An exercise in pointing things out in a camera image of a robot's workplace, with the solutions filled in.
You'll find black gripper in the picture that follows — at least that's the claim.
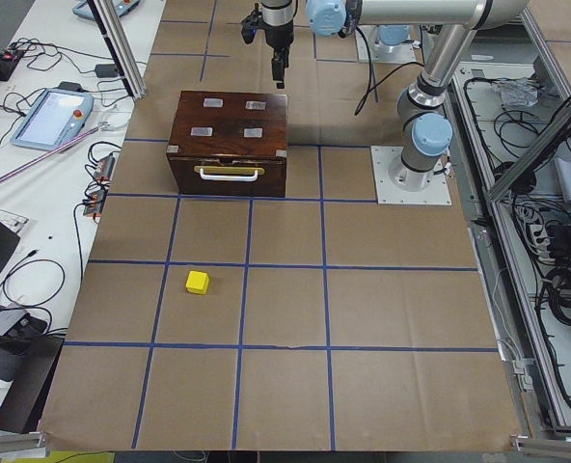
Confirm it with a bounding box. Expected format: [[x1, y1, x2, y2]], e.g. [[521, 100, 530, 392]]
[[265, 21, 293, 90]]

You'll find white drawer handle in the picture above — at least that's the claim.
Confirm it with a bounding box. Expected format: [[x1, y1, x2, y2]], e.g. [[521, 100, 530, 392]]
[[198, 167, 259, 182]]

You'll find yellow block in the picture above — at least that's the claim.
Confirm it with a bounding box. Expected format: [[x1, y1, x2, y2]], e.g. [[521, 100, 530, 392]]
[[185, 270, 210, 295]]

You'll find light wood drawer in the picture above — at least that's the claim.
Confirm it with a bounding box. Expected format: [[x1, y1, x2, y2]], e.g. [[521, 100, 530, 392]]
[[169, 156, 286, 198]]

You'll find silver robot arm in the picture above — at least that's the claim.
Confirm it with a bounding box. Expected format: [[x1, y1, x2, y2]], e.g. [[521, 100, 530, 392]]
[[305, 0, 527, 192], [375, 24, 410, 55]]

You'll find dark wooden drawer cabinet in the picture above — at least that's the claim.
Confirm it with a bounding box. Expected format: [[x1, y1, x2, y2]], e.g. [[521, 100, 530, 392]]
[[163, 90, 289, 199]]

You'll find blue teach pendant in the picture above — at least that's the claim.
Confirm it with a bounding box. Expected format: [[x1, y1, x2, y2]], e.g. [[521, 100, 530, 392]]
[[11, 89, 94, 151], [71, 0, 142, 20]]

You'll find black power adapter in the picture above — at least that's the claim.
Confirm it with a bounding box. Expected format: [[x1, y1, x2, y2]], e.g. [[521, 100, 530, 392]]
[[94, 64, 119, 78]]

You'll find pink striped rod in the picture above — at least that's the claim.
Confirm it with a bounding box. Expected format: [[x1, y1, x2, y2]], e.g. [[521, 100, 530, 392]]
[[0, 123, 108, 185]]

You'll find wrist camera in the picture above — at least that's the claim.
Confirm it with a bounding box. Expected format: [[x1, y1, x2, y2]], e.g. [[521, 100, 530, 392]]
[[241, 3, 261, 44]]

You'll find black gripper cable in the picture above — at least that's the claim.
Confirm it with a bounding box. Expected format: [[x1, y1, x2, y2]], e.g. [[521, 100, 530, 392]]
[[342, 23, 379, 116]]

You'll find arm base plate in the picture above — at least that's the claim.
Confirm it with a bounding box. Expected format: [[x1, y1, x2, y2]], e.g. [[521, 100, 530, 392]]
[[356, 25, 421, 64], [370, 146, 452, 206]]

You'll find aluminium frame post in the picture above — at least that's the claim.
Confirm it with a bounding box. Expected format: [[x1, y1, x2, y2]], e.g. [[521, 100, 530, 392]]
[[88, 0, 147, 100]]

